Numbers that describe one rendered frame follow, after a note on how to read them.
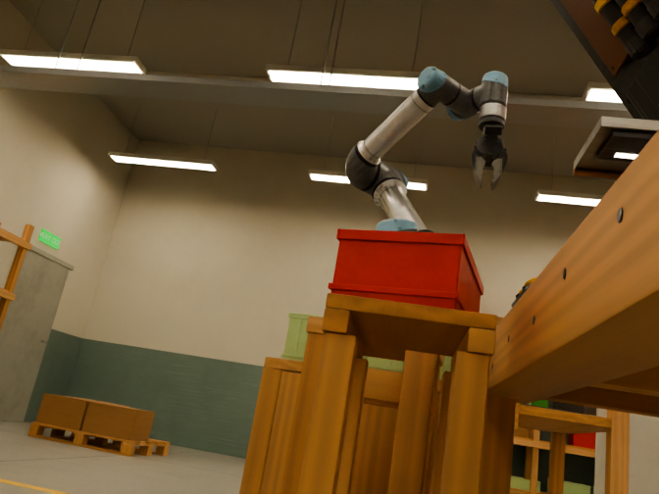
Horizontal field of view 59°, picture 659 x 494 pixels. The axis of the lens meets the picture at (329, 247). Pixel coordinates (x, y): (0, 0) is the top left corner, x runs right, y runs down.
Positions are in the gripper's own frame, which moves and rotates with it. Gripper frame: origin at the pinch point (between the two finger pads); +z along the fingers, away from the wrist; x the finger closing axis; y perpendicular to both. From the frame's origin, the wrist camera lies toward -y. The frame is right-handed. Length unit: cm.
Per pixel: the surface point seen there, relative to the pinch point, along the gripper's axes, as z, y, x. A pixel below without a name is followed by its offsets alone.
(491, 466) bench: 72, 16, -9
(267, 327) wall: -50, 676, 229
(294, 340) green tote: 43, 51, 55
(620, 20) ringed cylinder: -3, -63, -14
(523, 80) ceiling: -330, 439, -69
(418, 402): 61, -13, 12
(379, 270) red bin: 44, -59, 21
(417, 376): 55, -13, 13
